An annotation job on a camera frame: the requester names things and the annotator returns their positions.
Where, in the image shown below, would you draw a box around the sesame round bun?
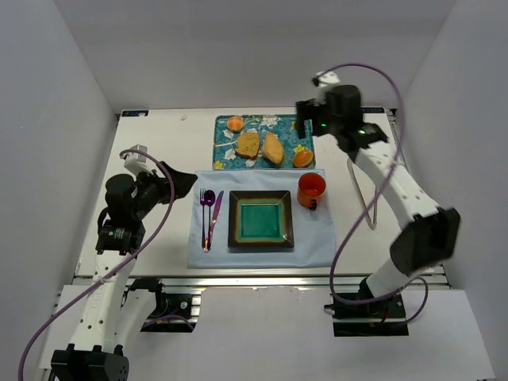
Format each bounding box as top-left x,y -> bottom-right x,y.
293,148 -> 314,167

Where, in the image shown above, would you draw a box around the metal serving tongs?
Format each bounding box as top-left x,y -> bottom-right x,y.
347,159 -> 378,231

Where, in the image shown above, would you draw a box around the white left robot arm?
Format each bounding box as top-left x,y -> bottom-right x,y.
51,163 -> 198,380

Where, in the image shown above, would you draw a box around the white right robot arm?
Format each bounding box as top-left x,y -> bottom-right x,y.
295,81 -> 460,306

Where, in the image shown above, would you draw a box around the long golden bread roll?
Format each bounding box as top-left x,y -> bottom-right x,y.
261,132 -> 284,164

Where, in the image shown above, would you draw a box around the brown bread slice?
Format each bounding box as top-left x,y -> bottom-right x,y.
235,133 -> 260,159

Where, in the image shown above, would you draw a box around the purple fork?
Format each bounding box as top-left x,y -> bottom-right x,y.
199,188 -> 206,250

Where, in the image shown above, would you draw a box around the right blue table label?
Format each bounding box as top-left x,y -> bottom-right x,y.
361,106 -> 385,114

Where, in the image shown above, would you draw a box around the blue table label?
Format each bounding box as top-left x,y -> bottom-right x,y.
121,110 -> 148,117
361,106 -> 385,114

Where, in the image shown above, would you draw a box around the purple knife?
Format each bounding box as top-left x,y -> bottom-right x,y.
207,190 -> 224,249

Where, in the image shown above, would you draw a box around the orange mug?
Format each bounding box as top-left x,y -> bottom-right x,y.
297,172 -> 326,211

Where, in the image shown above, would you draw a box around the teal floral tray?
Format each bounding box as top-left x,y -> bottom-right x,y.
212,114 -> 315,171

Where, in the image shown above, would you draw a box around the small round bun top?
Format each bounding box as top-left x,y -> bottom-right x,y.
226,115 -> 244,133

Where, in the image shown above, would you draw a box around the square black teal plate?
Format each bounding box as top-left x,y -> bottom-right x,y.
228,190 -> 294,250

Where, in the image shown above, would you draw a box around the left blue table label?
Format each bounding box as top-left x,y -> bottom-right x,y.
121,110 -> 148,117

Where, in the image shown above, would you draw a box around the light blue cloth placemat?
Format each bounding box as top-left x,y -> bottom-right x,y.
187,170 -> 337,269

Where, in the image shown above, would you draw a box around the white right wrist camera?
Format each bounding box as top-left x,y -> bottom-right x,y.
312,71 -> 341,106

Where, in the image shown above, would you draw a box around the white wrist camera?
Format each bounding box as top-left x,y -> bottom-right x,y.
312,71 -> 341,106
121,152 -> 152,177

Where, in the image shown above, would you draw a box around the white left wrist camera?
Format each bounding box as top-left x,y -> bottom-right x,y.
121,152 -> 152,177

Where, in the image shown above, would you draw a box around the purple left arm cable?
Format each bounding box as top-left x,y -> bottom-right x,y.
17,148 -> 176,381

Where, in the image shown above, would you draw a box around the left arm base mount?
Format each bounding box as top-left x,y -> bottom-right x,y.
122,279 -> 201,333

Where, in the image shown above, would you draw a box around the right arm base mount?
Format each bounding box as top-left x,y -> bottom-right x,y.
324,294 -> 409,337

